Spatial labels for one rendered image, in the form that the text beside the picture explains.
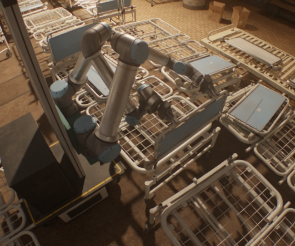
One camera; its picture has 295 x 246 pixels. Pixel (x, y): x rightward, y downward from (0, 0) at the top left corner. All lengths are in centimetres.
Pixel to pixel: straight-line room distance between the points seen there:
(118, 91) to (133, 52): 22
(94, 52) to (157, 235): 155
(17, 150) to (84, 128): 53
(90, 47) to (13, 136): 88
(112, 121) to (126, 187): 110
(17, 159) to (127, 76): 92
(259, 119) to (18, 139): 204
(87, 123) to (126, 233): 109
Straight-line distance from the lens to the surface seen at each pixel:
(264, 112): 227
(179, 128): 142
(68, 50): 300
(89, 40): 128
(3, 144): 172
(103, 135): 124
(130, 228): 204
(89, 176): 192
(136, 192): 215
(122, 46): 108
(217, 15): 551
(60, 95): 170
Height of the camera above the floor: 197
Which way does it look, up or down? 49 degrees down
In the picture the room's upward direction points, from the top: straight up
